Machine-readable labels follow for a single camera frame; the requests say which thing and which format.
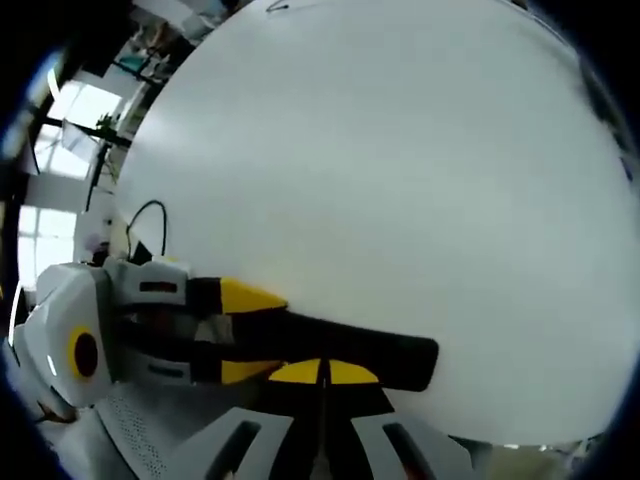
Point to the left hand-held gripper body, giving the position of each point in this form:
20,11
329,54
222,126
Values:
60,330

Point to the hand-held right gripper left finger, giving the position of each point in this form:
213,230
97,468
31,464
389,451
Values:
235,445

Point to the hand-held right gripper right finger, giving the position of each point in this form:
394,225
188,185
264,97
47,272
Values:
415,450

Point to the black remote control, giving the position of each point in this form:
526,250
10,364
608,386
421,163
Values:
390,360

